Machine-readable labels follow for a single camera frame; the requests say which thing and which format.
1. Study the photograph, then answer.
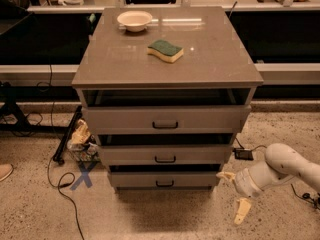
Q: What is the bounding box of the green yellow sponge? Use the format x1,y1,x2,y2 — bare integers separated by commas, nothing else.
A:
147,39,184,63

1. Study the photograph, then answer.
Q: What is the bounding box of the crumpled bag pile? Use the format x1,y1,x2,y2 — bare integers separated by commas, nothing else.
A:
67,119,100,162

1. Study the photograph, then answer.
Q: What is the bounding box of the black cable floor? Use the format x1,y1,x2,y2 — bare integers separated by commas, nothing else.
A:
46,63,86,240
235,137,320,210

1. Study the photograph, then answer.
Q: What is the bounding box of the grey bottom drawer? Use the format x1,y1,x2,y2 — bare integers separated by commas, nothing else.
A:
108,172,219,188

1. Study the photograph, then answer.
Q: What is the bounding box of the black stand leg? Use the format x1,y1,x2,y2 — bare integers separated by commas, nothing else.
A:
52,106,82,165

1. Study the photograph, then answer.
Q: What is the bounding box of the white bowl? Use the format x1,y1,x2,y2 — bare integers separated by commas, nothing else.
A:
117,11,152,32

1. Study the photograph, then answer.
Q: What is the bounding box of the black cable left floor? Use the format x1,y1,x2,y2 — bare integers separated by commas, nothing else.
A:
46,63,86,240

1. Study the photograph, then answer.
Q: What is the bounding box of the grey drawer cabinet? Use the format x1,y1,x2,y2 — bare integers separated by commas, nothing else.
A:
71,6,264,194

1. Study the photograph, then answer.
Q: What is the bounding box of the grey middle drawer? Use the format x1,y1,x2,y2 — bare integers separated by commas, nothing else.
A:
98,145,231,165

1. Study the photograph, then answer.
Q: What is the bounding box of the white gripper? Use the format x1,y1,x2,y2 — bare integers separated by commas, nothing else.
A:
216,168,262,225

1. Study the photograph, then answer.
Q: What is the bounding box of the black table frame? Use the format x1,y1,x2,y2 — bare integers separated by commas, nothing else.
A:
0,82,73,136

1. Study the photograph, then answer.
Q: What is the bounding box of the blue tape cross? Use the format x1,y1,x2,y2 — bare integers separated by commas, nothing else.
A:
70,161,97,190

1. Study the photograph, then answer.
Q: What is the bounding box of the black power adapter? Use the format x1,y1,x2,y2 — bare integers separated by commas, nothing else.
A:
233,148,254,161

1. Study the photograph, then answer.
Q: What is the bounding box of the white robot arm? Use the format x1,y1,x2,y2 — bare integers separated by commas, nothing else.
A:
217,143,320,225

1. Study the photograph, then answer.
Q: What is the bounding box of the grey top drawer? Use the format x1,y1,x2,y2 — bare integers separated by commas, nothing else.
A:
82,106,251,135

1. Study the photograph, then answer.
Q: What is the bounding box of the grey drawer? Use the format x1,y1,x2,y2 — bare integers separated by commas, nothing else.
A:
98,145,231,165
82,106,251,135
108,172,219,188

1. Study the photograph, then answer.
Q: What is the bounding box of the black cable right floor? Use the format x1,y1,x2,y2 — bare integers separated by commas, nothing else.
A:
235,137,320,210

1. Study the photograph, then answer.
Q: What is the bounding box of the shoe tip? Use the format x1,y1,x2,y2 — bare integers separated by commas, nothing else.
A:
0,164,14,181

